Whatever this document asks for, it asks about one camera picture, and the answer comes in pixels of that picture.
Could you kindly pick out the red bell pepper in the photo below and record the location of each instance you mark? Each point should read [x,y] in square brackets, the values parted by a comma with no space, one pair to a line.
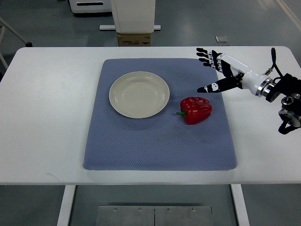
[195,109]

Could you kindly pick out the cream round plate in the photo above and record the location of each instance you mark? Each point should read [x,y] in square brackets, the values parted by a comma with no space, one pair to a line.
[139,95]

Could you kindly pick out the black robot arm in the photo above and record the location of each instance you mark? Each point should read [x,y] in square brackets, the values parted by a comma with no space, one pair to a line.
[290,87]

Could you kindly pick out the blue textured mat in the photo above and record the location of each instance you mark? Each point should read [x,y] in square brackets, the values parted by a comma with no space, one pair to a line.
[163,141]

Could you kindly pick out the white pillar stand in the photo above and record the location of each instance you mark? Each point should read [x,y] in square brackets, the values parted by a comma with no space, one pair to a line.
[132,16]

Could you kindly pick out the cardboard box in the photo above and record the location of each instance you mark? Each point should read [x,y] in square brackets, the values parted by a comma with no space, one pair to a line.
[134,39]

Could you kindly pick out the white machine cabinet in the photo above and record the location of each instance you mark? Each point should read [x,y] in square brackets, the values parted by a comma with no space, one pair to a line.
[89,6]

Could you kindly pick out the white table leg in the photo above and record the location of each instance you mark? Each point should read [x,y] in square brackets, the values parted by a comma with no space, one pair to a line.
[240,206]
[66,205]

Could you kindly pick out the small grey floor plate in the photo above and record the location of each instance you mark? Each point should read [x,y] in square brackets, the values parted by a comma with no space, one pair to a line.
[221,39]

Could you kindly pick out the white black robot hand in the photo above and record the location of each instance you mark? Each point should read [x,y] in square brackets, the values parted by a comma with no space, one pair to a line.
[236,74]

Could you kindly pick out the right white table leg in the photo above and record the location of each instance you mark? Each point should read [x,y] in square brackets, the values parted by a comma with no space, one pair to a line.
[240,206]

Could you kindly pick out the left white table leg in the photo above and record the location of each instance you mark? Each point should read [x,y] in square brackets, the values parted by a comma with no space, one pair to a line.
[66,205]

